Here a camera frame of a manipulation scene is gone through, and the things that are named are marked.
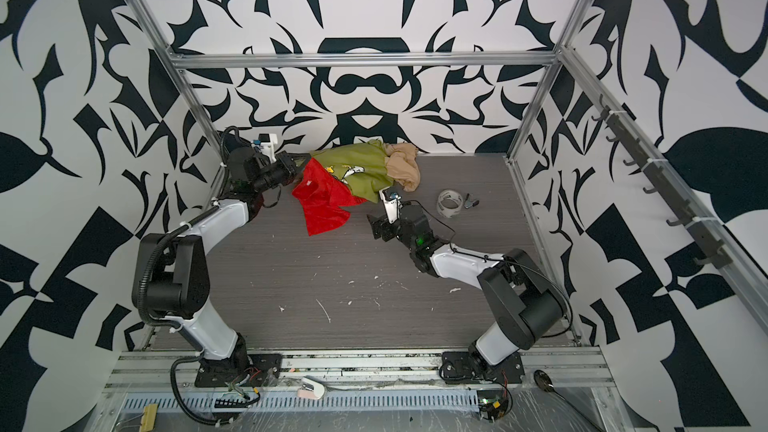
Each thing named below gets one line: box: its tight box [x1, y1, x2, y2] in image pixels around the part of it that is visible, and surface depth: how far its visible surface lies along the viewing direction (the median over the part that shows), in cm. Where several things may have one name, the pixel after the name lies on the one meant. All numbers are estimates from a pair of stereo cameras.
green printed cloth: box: [298, 140, 393, 203], surface depth 106 cm
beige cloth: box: [384, 142, 421, 192], surface depth 114 cm
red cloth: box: [291, 158, 368, 237], surface depth 101 cm
